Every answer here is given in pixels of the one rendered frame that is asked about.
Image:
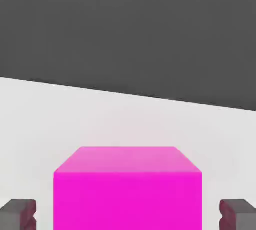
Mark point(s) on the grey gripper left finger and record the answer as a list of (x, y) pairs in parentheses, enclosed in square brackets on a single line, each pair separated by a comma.
[(14, 216)]

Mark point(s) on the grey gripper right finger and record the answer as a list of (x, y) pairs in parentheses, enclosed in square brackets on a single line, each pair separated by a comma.
[(241, 216)]

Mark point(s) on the small magenta cube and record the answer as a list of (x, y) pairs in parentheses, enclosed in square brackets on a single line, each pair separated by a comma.
[(128, 194)]

